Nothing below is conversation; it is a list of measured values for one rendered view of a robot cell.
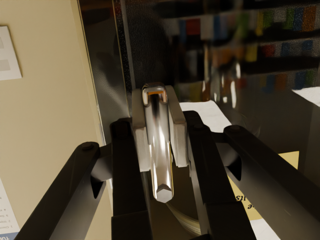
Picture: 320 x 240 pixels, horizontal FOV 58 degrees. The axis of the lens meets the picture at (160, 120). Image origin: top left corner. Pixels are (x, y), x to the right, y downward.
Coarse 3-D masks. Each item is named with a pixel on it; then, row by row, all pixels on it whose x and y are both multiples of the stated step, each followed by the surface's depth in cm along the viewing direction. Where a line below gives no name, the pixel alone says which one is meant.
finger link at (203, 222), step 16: (192, 128) 16; (208, 128) 16; (192, 144) 14; (208, 144) 14; (192, 160) 14; (208, 160) 13; (192, 176) 15; (208, 176) 12; (224, 176) 12; (208, 192) 11; (224, 192) 11; (208, 208) 9; (224, 208) 9; (240, 208) 9; (208, 224) 9; (224, 224) 9; (240, 224) 9
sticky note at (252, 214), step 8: (288, 152) 27; (296, 152) 27; (288, 160) 27; (296, 160) 27; (296, 168) 28; (232, 184) 28; (240, 192) 28; (240, 200) 29; (248, 200) 29; (248, 208) 29; (248, 216) 30; (256, 216) 30
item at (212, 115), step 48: (96, 0) 20; (144, 0) 21; (192, 0) 21; (240, 0) 21; (288, 0) 21; (96, 48) 22; (144, 48) 22; (192, 48) 22; (240, 48) 23; (288, 48) 23; (96, 96) 23; (192, 96) 24; (240, 96) 24; (288, 96) 25; (288, 144) 27; (144, 192) 27; (192, 192) 28
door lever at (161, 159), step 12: (144, 84) 19; (156, 84) 19; (144, 96) 18; (156, 96) 18; (144, 108) 19; (156, 108) 19; (156, 120) 19; (168, 120) 19; (156, 132) 19; (168, 132) 20; (156, 144) 20; (168, 144) 20; (156, 156) 20; (168, 156) 20; (156, 168) 20; (168, 168) 20; (156, 180) 21; (168, 180) 21; (156, 192) 21; (168, 192) 21
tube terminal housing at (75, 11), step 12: (72, 0) 21; (72, 12) 22; (84, 48) 23; (84, 60) 23; (84, 72) 24; (96, 108) 25; (96, 120) 25; (96, 132) 26; (108, 180) 28; (108, 192) 29
